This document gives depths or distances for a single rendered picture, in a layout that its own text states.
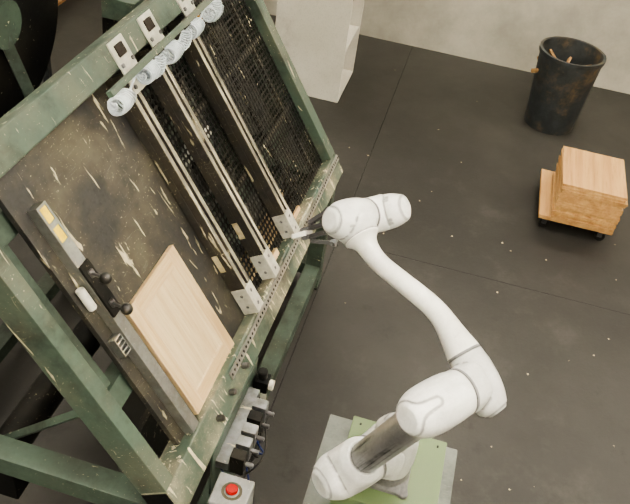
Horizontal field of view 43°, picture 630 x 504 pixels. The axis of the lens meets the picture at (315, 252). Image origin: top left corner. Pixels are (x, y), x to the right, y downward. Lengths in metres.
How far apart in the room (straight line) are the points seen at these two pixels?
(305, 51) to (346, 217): 4.41
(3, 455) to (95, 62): 1.36
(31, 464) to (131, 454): 0.46
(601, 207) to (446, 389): 3.59
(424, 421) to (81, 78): 1.48
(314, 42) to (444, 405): 4.68
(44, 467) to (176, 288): 0.75
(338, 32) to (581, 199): 2.26
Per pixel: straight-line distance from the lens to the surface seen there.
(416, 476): 2.93
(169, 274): 2.87
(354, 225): 2.17
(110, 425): 2.53
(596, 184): 5.57
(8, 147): 2.34
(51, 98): 2.52
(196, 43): 3.31
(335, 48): 6.42
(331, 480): 2.58
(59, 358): 2.40
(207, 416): 2.89
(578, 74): 6.59
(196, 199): 3.02
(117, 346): 2.60
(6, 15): 3.14
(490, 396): 2.21
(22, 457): 2.97
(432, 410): 2.08
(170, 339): 2.82
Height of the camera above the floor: 3.16
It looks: 39 degrees down
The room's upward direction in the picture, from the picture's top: 9 degrees clockwise
